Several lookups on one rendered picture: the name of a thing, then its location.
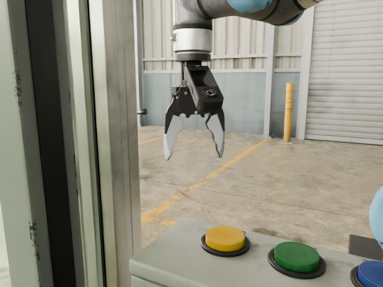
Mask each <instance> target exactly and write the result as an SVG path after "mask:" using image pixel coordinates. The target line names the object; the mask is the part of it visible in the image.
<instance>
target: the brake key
mask: <svg viewBox="0 0 383 287"><path fill-rule="evenodd" d="M357 278H358V280H359V281H360V282H361V283H362V284H363V285H364V286H366V287H383V262H382V261H365V262H363V263H361V264H360V265H359V267H358V274H357Z"/></svg>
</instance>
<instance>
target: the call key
mask: <svg viewBox="0 0 383 287"><path fill-rule="evenodd" d="M206 244H207V245H208V246H209V247H210V248H212V249H215V250H218V251H224V252H231V251H237V250H239V249H241V248H243V247H244V246H245V235H244V233H243V232H242V231H241V230H239V229H237V228H234V227H229V226H217V227H213V228H211V229H209V230H208V231H207V233H206Z"/></svg>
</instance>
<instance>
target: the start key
mask: <svg viewBox="0 0 383 287"><path fill-rule="evenodd" d="M274 260H275V261H276V262H277V263H278V264H279V265H280V266H281V267H284V268H286V269H288V270H292V271H295V272H313V271H315V270H317V269H318V268H319V265H320V256H319V253H318V252H317V251H316V250H315V249H314V248H312V247H310V246H309V245H306V244H303V243H298V242H294V241H287V242H282V243H279V244H278V245H277V246H276V247H275V249H274Z"/></svg>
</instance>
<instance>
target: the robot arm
mask: <svg viewBox="0 0 383 287"><path fill-rule="evenodd" d="M322 1H324V0H173V34H174V36H171V37H170V40H171V41H172V42H174V52H175V53H177V54H175V55H174V61H175V62H179V63H180V65H181V85H180V86H179V87H172V103H171V104H170V105H169V106H168V108H167V110H166V113H165V131H164V154H165V158H166V160H167V161H168V160H169V158H170V157H171V155H172V154H173V146H174V145H175V143H176V140H177V135H178V133H179V132H180V131H181V130H182V128H183V127H184V123H183V122H182V120H181V119H180V114H182V113H183V114H185V117H186V118H189V117H190V115H191V114H199V115H200V116H201V117H202V118H204V117H205V114H207V117H208V118H207V120H206V122H205V125H206V127H207V128H208V129H209V130H210V131H211V133H212V139H213V141H214V142H215V148H216V151H217V154H218V156H219V158H221V157H222V154H223V150H224V145H225V116H224V112H223V109H222V105H223V100H224V97H223V95H222V92H221V90H220V88H219V86H218V84H217V82H216V80H215V78H214V76H213V74H212V72H211V70H210V68H209V67H208V66H207V65H202V62H210V61H211V54H209V53H211V52H212V51H213V19H218V18H223V17H229V16H237V17H242V18H247V19H252V20H255V21H261V22H266V23H269V24H271V25H273V26H289V25H292V24H294V23H295V22H297V21H298V20H299V18H300V17H301V16H302V15H303V13H304V11H305V10H306V9H308V8H310V7H312V6H314V5H316V4H318V3H320V2H322ZM369 222H370V227H371V230H372V233H373V235H374V237H375V239H376V240H377V241H378V243H379V245H380V246H381V248H382V249H383V186H382V187H381V188H380V189H379V190H378V191H377V192H376V194H375V196H374V197H373V200H372V204H371V206H370V210H369Z"/></svg>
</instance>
